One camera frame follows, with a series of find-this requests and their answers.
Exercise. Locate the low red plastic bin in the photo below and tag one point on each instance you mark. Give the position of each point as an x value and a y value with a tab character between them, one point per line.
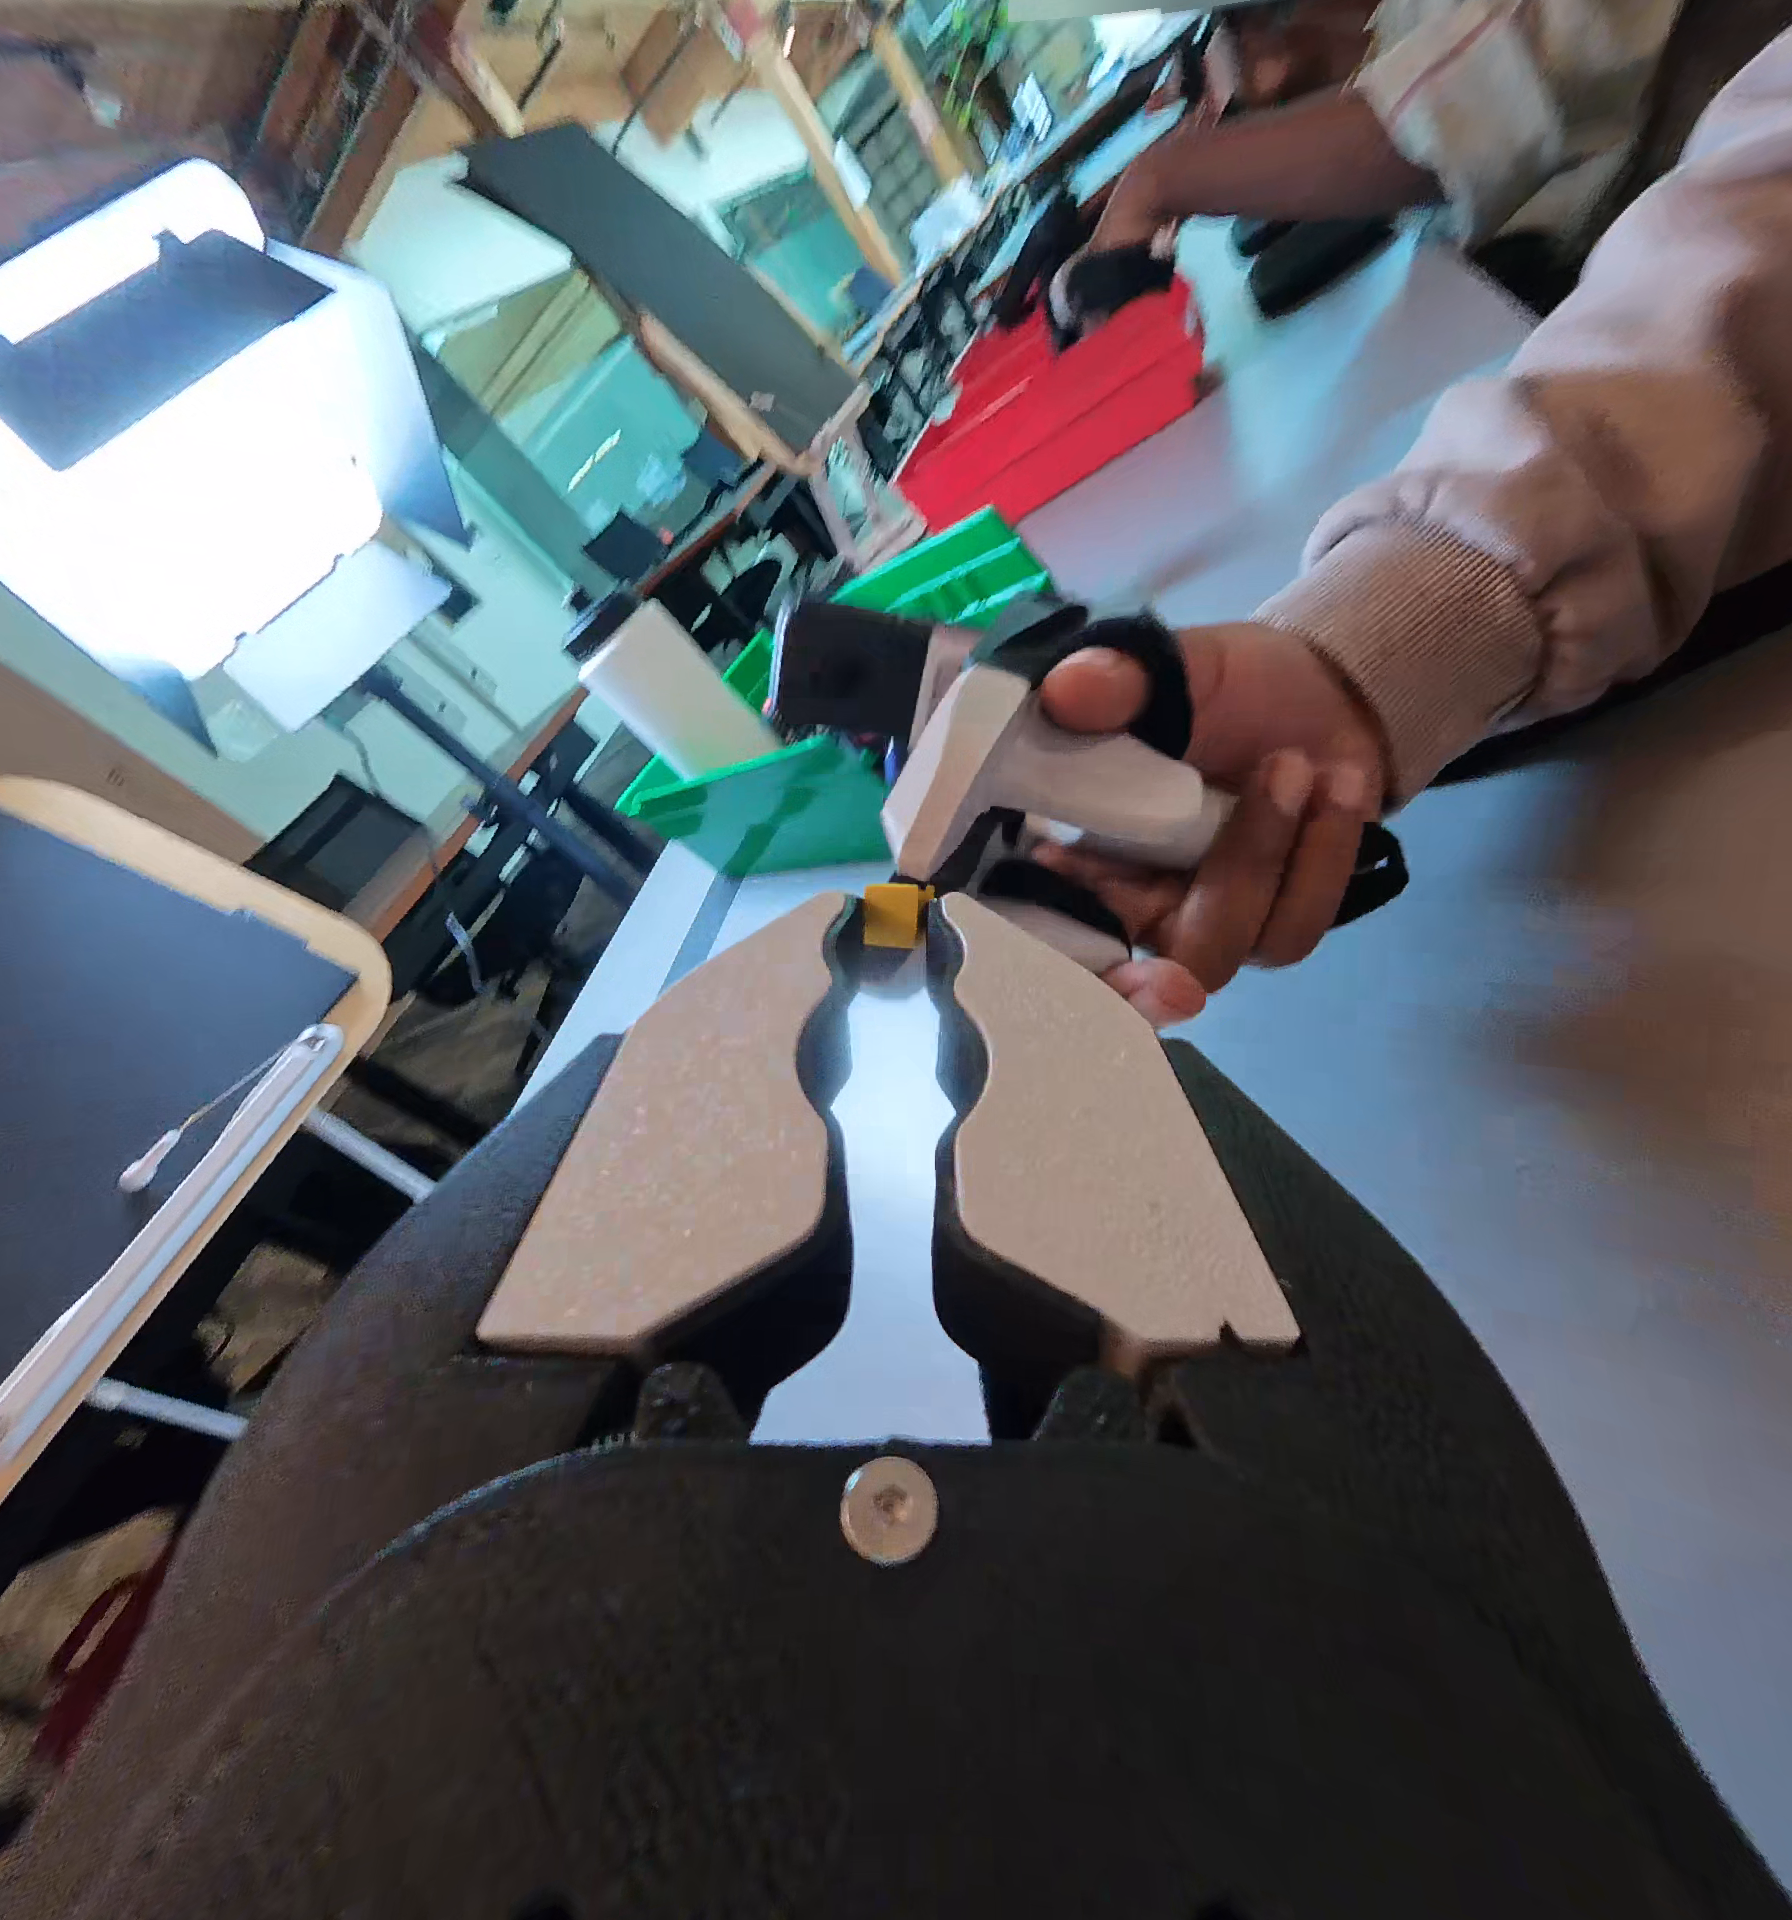
1046	463

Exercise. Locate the person's right hand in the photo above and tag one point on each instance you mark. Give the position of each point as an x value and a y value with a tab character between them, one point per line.
1286	721

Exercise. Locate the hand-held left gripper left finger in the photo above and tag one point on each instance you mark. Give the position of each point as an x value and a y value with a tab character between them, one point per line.
672	1170

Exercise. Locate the black light stand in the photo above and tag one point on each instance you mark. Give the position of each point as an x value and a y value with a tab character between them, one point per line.
536	795

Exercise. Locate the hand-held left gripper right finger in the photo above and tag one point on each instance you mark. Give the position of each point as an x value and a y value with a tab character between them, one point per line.
1106	1170

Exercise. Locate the white bottle black cap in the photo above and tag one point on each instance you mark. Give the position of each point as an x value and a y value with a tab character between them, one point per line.
672	699

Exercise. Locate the green plastic bin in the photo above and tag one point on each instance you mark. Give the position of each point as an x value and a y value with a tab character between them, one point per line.
778	817

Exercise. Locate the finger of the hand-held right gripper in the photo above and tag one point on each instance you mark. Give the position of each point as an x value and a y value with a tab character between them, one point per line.
971	765

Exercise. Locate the large red plastic bin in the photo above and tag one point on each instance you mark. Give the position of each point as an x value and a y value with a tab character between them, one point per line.
1091	359

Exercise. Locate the person's right forearm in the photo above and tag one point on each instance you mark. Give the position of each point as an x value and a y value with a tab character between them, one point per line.
1586	450

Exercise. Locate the studio softbox light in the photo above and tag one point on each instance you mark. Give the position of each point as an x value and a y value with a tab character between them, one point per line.
162	450

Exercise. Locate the black board with wooden rim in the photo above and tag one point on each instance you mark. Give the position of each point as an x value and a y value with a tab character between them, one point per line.
655	256
85	1050

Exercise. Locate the black object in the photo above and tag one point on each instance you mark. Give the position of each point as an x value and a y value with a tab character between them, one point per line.
1315	267
1113	297

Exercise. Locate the white metal rod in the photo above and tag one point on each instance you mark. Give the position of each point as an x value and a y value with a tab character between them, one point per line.
162	1409
371	1159

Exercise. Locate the yellow toy block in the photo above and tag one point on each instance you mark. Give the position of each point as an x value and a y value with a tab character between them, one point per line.
895	916

